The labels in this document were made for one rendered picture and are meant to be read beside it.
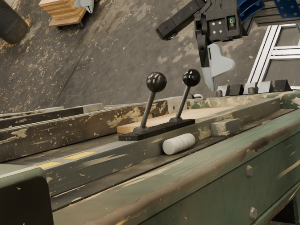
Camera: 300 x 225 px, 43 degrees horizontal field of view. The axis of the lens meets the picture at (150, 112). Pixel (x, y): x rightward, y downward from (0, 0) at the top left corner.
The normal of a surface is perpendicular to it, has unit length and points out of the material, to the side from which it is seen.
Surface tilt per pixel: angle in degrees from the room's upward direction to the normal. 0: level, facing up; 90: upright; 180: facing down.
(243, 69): 0
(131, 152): 90
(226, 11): 43
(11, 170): 51
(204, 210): 90
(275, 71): 0
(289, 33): 0
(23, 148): 90
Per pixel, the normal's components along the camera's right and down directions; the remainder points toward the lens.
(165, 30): -0.31, 0.10
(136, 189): -0.12, -0.99
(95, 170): 0.78, -0.04
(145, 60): -0.55, -0.51
